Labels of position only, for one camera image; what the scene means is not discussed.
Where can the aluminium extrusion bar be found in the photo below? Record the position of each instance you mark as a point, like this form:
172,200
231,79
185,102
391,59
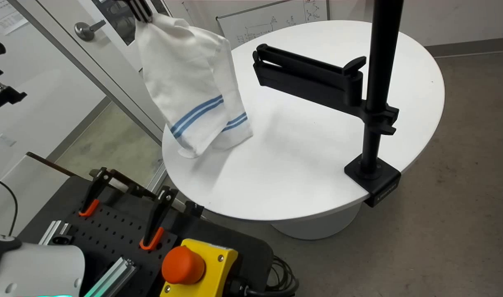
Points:
113,277
53,231

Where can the white paper notice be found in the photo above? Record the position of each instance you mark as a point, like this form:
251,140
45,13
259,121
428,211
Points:
4,15

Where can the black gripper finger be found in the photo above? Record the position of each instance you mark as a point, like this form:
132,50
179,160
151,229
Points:
147,8
136,8

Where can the white towel with blue stripes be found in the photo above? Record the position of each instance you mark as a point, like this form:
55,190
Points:
190,83

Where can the black camera stand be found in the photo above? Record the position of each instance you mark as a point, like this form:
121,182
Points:
4,96

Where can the white and grey device housing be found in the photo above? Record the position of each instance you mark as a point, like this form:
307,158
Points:
37,269

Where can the brown wooden strip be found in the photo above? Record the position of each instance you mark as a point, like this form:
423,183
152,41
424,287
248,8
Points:
58,165

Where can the floor-standing whiteboard with scribbles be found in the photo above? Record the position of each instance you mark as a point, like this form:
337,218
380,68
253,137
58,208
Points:
273,18

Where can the yellow emergency stop red button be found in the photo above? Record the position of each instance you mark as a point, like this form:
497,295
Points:
195,266

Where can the grey door with window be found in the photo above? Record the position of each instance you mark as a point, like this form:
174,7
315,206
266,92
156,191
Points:
104,59

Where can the black clamp-on pole stand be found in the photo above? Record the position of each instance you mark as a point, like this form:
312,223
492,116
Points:
380,76

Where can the black perforated board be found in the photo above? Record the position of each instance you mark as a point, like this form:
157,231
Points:
124,236

